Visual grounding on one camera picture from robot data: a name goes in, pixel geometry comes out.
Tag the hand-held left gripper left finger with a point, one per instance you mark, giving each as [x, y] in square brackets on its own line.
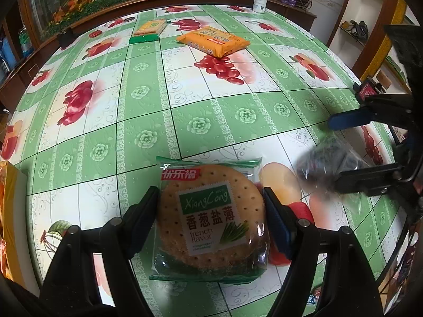
[143, 221]

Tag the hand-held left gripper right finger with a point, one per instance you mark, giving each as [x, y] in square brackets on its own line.
[277, 224]

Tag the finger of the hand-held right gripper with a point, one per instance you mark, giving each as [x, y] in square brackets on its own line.
[350, 119]
[370, 181]

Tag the dark plastic-wrapped snack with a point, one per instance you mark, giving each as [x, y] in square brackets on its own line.
[325, 158]

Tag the round cracker packet green edge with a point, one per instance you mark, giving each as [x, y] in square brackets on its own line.
[211, 218]

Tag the yellow and white cardboard box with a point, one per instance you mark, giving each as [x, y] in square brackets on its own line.
[11, 221]

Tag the small red object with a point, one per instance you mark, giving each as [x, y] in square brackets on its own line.
[367, 89]

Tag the black tool on shelf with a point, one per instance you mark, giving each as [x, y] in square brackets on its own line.
[358, 29]

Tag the fruit print green tablecloth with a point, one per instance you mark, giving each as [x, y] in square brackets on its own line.
[198, 105]

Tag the orange-yellow cracker packet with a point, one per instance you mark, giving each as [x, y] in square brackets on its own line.
[214, 41]

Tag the small green cracker packet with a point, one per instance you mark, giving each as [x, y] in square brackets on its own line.
[150, 29]

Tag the small black object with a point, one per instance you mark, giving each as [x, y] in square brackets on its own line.
[66, 39]

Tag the wooden cabinet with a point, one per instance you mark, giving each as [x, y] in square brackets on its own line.
[11, 59]

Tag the white wall shelf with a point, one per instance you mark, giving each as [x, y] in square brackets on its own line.
[366, 3]

